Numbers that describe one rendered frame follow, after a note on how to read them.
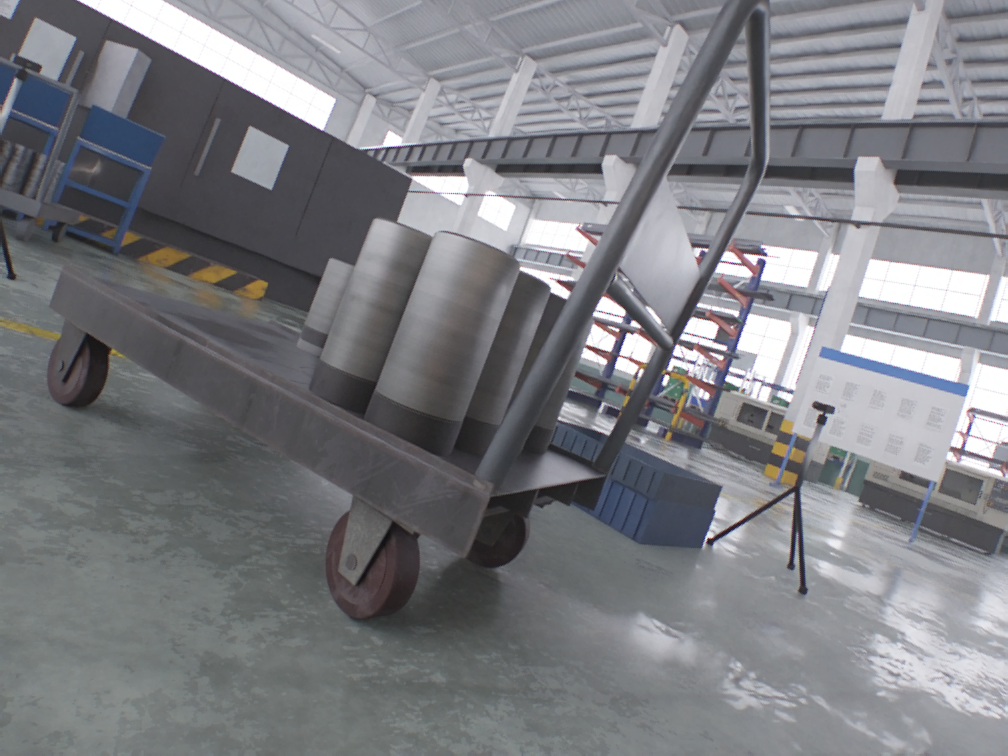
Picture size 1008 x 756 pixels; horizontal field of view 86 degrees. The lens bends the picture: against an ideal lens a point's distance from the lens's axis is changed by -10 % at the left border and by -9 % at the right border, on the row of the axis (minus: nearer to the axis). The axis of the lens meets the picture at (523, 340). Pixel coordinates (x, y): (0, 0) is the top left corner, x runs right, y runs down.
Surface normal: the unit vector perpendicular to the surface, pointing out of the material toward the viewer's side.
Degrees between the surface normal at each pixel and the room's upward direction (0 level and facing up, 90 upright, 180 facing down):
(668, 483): 90
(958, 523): 90
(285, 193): 87
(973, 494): 90
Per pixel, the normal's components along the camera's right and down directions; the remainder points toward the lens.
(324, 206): 0.65, 0.16
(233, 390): -0.37, -0.17
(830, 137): -0.69, -0.28
